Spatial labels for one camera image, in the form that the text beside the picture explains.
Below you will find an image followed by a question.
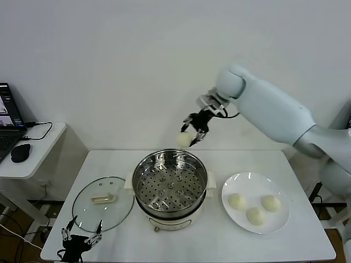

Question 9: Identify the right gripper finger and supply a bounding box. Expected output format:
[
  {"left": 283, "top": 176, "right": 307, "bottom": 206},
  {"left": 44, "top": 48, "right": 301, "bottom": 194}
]
[
  {"left": 191, "top": 128, "right": 210, "bottom": 148},
  {"left": 180, "top": 114, "right": 194, "bottom": 133}
]

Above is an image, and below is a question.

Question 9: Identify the black computer mouse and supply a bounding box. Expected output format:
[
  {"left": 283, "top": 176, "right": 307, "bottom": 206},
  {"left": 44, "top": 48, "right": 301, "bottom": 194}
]
[{"left": 10, "top": 143, "right": 31, "bottom": 163}]

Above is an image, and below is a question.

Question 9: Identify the white floor cable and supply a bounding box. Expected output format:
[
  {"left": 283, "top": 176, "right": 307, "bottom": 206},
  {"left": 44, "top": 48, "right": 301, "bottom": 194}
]
[{"left": 0, "top": 224, "right": 44, "bottom": 250}]

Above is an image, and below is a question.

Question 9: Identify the round white plate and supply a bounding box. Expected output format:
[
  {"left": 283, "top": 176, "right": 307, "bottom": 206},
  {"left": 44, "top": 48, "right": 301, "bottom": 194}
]
[{"left": 221, "top": 171, "right": 291, "bottom": 235}]

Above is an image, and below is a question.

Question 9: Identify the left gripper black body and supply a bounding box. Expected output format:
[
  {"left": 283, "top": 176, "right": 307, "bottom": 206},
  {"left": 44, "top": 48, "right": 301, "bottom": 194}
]
[{"left": 62, "top": 235, "right": 93, "bottom": 263}]

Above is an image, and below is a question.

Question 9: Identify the white side table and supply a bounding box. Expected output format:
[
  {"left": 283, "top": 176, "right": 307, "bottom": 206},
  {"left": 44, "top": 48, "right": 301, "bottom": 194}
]
[
  {"left": 312, "top": 201, "right": 347, "bottom": 230},
  {"left": 0, "top": 122, "right": 89, "bottom": 228}
]

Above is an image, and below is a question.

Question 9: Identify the black cable connector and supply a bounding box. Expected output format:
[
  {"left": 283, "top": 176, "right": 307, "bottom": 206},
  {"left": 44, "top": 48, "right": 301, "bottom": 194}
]
[{"left": 308, "top": 181, "right": 324, "bottom": 204}]

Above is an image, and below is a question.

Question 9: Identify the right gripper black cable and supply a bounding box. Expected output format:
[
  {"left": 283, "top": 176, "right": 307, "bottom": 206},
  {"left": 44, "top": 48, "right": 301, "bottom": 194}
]
[{"left": 216, "top": 105, "right": 241, "bottom": 119}]

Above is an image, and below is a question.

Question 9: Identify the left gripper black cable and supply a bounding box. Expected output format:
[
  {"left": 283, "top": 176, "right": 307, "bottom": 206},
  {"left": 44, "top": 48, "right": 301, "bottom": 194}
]
[{"left": 56, "top": 248, "right": 84, "bottom": 263}]

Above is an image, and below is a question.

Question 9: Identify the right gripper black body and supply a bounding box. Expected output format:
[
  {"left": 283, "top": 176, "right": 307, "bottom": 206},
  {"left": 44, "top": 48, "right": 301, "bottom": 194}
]
[{"left": 191, "top": 108, "right": 212, "bottom": 134}]

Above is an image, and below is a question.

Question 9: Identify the perforated steel steamer basket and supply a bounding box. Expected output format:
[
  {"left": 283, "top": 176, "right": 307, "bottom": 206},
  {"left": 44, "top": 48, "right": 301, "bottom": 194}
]
[{"left": 123, "top": 148, "right": 217, "bottom": 218}]

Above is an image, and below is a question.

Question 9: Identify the black floor cable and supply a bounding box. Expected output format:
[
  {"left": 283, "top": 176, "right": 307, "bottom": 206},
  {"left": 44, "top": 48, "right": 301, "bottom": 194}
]
[{"left": 0, "top": 212, "right": 54, "bottom": 260}]

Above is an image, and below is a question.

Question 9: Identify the round glass pot lid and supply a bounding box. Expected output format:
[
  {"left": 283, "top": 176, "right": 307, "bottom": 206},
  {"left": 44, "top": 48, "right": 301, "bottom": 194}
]
[{"left": 71, "top": 176, "right": 135, "bottom": 233}]

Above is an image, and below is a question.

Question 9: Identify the white steamed baozi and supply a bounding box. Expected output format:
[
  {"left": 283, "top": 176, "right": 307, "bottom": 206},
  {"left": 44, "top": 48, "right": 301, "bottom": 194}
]
[
  {"left": 262, "top": 194, "right": 282, "bottom": 212},
  {"left": 246, "top": 207, "right": 267, "bottom": 226},
  {"left": 228, "top": 193, "right": 247, "bottom": 211},
  {"left": 175, "top": 131, "right": 194, "bottom": 148}
]

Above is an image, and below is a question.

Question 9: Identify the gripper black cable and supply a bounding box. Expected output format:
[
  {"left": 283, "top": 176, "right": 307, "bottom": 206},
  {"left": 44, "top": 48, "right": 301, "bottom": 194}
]
[
  {"left": 216, "top": 105, "right": 241, "bottom": 119},
  {"left": 56, "top": 248, "right": 84, "bottom": 263}
]

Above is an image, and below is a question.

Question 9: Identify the black laptop charger cable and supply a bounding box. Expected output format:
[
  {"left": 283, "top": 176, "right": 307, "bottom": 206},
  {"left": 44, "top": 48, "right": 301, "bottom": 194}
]
[{"left": 19, "top": 122, "right": 53, "bottom": 142}]

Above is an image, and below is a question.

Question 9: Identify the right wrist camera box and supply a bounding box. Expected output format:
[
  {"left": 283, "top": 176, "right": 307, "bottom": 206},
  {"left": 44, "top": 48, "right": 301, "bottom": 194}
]
[{"left": 196, "top": 93, "right": 223, "bottom": 116}]

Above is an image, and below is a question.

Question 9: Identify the cream electric pot base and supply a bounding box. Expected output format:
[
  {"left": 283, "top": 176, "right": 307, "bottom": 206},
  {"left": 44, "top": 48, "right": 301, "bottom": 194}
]
[{"left": 134, "top": 188, "right": 213, "bottom": 233}]

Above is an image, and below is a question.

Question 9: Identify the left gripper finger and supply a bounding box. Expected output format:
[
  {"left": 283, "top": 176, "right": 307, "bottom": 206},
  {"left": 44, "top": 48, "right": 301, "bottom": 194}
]
[
  {"left": 60, "top": 215, "right": 79, "bottom": 242},
  {"left": 84, "top": 219, "right": 104, "bottom": 244}
]

